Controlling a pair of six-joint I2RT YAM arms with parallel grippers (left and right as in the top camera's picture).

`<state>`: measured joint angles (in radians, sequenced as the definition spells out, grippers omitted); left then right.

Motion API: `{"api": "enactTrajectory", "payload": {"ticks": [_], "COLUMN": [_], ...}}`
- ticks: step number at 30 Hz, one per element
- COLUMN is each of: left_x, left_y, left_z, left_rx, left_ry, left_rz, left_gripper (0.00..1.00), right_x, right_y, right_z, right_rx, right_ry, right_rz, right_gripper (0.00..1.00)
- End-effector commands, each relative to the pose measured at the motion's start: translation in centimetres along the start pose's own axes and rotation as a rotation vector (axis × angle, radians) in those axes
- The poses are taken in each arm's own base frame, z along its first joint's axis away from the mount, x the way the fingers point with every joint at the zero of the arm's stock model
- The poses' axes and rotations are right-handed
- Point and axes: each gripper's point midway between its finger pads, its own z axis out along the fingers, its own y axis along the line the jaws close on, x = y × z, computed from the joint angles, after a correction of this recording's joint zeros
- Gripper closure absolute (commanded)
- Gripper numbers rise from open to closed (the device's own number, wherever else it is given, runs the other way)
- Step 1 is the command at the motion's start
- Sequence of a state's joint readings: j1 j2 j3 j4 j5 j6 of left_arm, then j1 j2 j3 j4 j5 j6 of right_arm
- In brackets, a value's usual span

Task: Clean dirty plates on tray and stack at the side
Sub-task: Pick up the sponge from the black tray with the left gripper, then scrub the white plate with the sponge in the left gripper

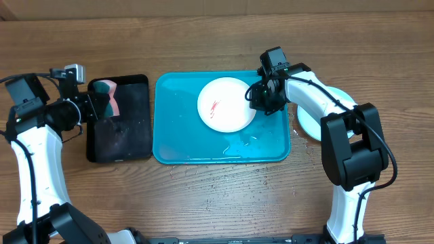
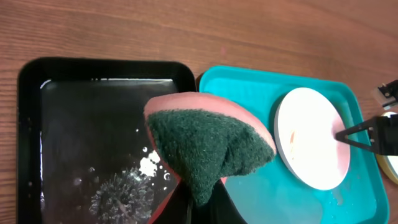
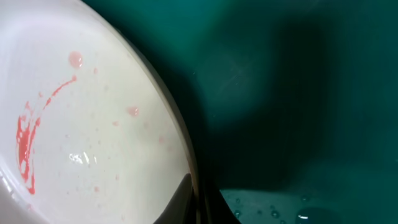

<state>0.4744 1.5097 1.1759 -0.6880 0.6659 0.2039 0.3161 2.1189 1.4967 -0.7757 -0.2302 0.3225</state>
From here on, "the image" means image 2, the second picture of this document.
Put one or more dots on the yellow plate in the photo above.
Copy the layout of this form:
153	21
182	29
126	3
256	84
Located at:
387	157

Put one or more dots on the teal serving tray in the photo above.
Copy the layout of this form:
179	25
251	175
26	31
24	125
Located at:
272	194

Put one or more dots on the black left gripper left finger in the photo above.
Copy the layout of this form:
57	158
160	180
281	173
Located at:
176	208

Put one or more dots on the green orange sponge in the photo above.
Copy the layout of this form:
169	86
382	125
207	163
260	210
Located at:
203	138

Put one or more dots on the white plate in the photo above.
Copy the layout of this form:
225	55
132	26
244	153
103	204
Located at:
305	125

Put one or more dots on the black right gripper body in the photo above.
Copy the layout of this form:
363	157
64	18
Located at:
386	96

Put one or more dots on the black water tray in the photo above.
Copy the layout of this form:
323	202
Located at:
83	153

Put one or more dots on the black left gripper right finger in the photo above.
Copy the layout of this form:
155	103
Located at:
223	210

